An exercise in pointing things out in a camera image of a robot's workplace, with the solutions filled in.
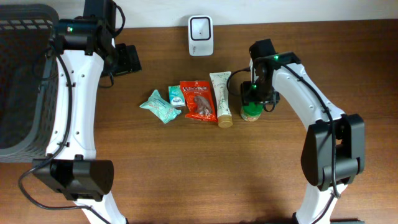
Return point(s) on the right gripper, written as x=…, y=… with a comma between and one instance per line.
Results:
x=247, y=93

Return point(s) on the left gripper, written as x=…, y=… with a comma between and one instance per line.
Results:
x=129, y=58

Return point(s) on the green lid jar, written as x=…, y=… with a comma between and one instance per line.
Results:
x=251, y=112

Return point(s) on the white leaf-print cream tube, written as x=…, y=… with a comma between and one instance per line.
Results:
x=219, y=81

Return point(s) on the red candy bag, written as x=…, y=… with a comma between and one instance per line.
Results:
x=199, y=100

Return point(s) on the small teal tissue pack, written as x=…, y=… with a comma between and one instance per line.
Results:
x=176, y=96

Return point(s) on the teal wet wipes pack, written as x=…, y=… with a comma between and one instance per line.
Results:
x=161, y=108

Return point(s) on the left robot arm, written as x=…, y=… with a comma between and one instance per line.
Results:
x=86, y=51

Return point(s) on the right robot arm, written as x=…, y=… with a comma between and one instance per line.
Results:
x=334, y=149

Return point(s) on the white barcode scanner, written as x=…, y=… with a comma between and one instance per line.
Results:
x=200, y=36

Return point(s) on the grey plastic mesh basket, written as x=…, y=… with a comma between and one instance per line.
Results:
x=28, y=81

